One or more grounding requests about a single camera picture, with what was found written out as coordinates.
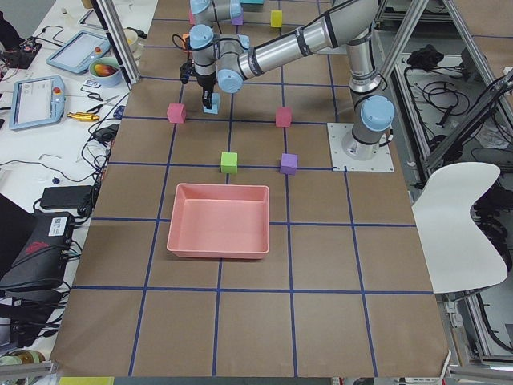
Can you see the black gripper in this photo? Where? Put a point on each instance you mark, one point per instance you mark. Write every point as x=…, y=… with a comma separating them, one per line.
x=204, y=82

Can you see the light blue block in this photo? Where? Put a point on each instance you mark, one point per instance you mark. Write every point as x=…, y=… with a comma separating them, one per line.
x=215, y=104

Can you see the pink block far left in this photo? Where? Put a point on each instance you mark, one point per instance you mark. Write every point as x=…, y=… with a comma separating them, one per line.
x=176, y=113

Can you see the green block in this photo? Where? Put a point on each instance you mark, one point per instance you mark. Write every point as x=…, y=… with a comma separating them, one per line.
x=229, y=162

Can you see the dark pink block near left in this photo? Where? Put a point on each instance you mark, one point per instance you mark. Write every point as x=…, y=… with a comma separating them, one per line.
x=283, y=117

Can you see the purple block right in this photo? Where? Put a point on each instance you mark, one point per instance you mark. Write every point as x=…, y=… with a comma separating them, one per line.
x=238, y=21

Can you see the purple block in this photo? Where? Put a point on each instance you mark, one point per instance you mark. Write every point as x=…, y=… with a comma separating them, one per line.
x=289, y=164
x=238, y=21

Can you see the bowl with yellow lemon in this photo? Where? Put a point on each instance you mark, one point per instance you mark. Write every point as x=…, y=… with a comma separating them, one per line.
x=134, y=43

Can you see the teal plastic bin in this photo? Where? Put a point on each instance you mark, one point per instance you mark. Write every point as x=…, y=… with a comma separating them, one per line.
x=253, y=2

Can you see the green bowl with fruit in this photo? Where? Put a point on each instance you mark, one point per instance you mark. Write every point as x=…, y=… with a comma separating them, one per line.
x=106, y=71

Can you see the purple block left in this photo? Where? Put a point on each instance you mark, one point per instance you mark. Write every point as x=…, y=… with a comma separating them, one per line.
x=289, y=164

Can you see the yellow block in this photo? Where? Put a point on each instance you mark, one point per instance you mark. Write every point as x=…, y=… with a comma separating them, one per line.
x=276, y=19

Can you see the black scissors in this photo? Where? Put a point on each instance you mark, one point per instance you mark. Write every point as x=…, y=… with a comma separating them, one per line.
x=95, y=110

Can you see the pink plastic bin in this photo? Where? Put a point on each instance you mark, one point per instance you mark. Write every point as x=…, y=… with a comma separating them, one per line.
x=220, y=221

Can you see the brass cylinder tool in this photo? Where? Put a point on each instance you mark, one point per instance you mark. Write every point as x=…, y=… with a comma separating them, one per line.
x=83, y=116

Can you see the blue teach pendant far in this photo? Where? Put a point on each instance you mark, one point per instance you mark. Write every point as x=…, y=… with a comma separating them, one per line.
x=79, y=52

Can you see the blue teach pendant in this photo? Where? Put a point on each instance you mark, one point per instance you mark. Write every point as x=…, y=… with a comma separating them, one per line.
x=79, y=52
x=37, y=102

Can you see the blue teach pendant near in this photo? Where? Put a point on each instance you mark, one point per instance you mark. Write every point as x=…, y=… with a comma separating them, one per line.
x=37, y=102

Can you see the black power adapter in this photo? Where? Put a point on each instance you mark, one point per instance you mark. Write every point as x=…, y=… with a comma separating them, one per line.
x=68, y=197

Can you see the white chair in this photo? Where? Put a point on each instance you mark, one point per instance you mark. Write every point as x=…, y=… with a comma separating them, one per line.
x=458, y=254

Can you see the aluminium frame post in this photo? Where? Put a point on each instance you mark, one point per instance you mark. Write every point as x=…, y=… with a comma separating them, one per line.
x=109, y=20

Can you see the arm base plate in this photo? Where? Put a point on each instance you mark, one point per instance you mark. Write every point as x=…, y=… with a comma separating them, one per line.
x=349, y=155

